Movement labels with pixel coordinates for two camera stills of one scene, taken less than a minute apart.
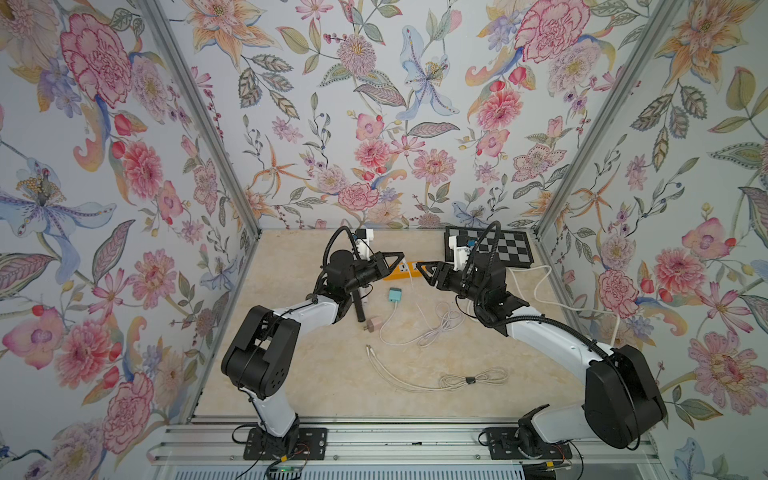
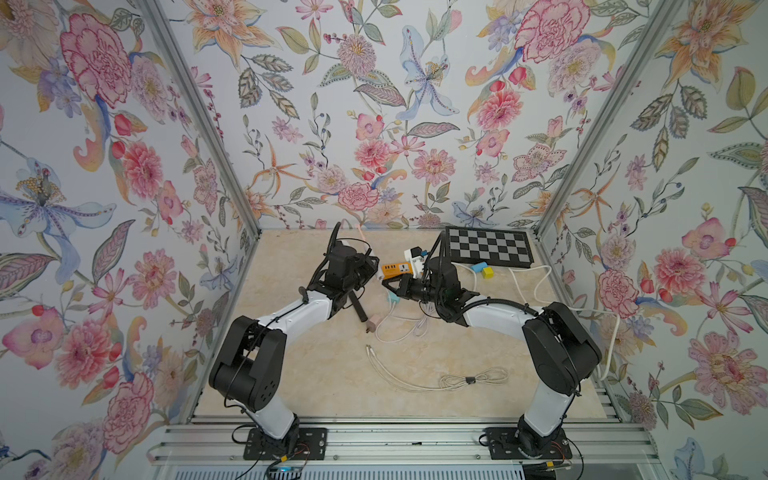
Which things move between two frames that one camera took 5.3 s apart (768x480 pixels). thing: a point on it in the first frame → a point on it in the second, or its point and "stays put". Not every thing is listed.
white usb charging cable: [446, 317] → [392, 327]
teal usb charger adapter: [395, 295] stays put
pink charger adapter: [373, 324] stays put
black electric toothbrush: [358, 306] stays put
